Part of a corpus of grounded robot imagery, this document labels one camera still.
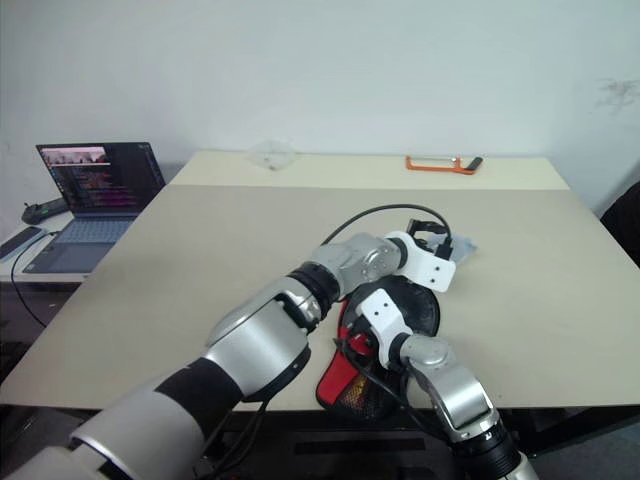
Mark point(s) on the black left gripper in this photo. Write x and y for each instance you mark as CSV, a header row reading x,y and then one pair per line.
x,y
425,225

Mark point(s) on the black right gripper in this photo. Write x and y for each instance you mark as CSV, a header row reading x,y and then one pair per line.
x,y
361,336

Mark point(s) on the light blue zipper pull charm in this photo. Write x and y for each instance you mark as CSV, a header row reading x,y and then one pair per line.
x,y
465,249

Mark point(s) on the black red mesh paddle case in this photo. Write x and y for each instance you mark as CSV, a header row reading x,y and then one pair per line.
x,y
415,310

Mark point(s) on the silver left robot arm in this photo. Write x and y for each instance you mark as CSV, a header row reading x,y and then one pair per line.
x,y
260,345

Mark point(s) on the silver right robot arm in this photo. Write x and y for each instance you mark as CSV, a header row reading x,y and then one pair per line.
x,y
455,395

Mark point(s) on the orange hacksaw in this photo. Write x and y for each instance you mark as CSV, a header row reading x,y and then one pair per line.
x,y
425,166

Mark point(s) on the clear plastic bag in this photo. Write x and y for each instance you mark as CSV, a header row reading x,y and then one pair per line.
x,y
272,155

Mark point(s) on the grey open laptop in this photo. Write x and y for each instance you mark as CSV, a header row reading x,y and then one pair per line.
x,y
100,185

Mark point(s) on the black handheld controller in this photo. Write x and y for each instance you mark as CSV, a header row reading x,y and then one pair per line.
x,y
42,210

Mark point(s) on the black smartphone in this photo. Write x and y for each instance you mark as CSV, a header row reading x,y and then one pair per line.
x,y
20,241

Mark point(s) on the white side table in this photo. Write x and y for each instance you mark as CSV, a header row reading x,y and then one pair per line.
x,y
10,270

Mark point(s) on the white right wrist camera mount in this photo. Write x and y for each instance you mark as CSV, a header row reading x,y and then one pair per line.
x,y
385,315

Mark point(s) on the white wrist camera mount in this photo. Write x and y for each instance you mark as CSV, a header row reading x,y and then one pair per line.
x,y
385,315
425,265

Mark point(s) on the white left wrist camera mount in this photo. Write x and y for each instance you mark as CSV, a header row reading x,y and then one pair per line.
x,y
425,265

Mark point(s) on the black table frame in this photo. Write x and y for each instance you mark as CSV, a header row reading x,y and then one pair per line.
x,y
550,420

